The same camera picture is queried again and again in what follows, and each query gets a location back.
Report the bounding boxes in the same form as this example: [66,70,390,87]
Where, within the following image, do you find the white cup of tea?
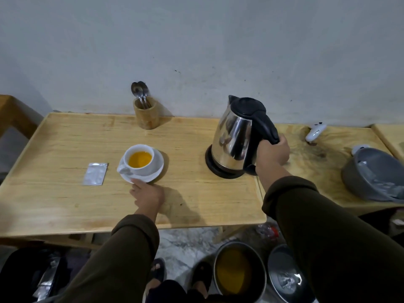
[117,144,156,177]

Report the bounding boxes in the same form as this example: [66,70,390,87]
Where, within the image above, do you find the silver foil packet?
[33,257,61,302]

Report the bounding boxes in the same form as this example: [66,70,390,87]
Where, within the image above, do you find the wooden utensil holder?
[133,97,160,130]

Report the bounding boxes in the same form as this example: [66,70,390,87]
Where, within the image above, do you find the clear plastic bottle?
[256,223,280,239]

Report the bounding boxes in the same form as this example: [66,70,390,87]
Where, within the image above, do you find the black kettle base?
[205,145,254,179]

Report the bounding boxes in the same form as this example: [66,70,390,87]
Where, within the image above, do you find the silver sachet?
[83,163,108,186]

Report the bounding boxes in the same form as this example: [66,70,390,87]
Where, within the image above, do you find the metal pot with yellow liquid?
[213,242,267,303]

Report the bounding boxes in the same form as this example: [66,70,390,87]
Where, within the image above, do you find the white handheld controller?
[305,122,327,143]

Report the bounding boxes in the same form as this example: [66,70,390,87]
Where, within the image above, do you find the person's left forearm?
[58,208,160,303]

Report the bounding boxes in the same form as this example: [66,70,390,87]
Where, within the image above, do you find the person's right hand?
[255,134,291,174]

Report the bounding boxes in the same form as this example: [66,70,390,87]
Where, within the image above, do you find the black bag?
[0,247,69,303]

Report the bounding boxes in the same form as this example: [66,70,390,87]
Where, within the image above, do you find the person's left hand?
[129,178,165,215]

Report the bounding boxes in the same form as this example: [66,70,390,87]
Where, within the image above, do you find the person's right forearm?
[255,164,404,303]

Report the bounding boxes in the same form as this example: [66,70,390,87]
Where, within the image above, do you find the steel kettle with black handle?
[211,95,281,176]

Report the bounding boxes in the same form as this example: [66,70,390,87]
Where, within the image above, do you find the grey bin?
[342,148,404,204]

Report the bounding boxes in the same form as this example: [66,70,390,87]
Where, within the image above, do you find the person's dark trousers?
[146,279,223,303]

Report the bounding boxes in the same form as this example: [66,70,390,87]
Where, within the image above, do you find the metal pot lid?
[268,244,316,303]

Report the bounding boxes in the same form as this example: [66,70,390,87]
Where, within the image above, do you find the black sandal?
[191,261,213,291]
[148,258,167,283]

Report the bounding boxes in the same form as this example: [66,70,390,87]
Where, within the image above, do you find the white saucer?
[119,149,165,184]

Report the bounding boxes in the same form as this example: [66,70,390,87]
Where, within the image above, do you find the metal spoon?
[131,82,146,109]
[138,81,152,108]

